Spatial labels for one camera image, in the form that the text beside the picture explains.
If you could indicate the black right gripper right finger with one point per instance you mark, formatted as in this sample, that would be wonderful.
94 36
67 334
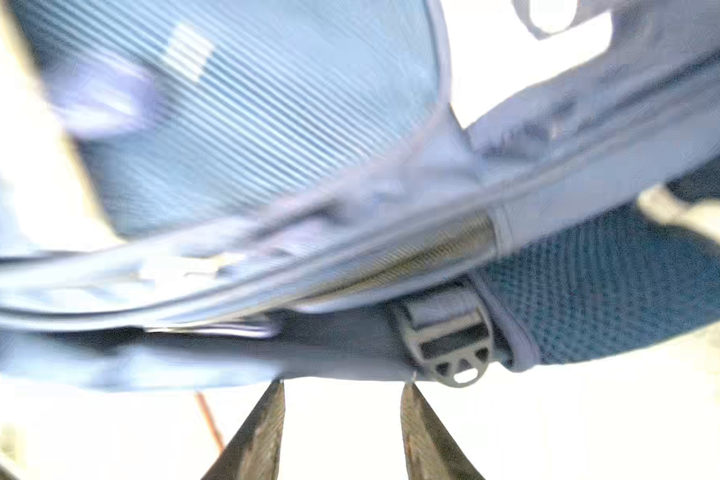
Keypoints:
430 451

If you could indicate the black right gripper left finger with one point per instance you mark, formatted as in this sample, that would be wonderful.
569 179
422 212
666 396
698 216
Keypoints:
254 451

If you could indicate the navy blue student backpack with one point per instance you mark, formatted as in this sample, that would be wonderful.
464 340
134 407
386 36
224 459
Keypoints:
219 193

